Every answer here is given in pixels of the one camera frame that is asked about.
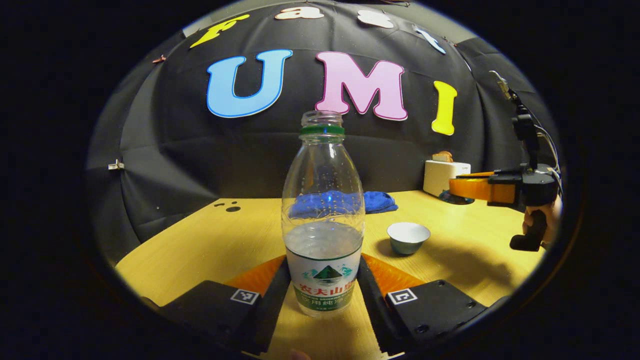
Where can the white toaster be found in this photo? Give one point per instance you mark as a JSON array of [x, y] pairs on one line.
[[440, 177]]

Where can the black backdrop cloth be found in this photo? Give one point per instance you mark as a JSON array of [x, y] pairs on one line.
[[200, 150]]

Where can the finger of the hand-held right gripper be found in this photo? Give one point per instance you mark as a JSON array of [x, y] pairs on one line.
[[470, 189], [480, 174]]

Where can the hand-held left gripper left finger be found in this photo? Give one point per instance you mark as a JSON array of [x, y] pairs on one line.
[[272, 310]]

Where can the pale green teacup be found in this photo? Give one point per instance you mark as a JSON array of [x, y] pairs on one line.
[[407, 242]]

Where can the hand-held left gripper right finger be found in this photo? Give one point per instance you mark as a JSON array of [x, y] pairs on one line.
[[375, 310]]

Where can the white clip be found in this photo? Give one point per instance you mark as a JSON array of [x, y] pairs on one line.
[[116, 165]]

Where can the blue towel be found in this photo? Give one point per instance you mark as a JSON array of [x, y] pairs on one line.
[[380, 201]]

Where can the clear plastic water bottle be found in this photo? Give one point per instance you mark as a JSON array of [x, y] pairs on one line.
[[322, 280]]

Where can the orange clip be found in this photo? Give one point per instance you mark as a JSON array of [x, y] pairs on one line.
[[159, 59]]

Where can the toast slice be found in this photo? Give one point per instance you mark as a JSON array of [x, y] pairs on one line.
[[443, 156]]

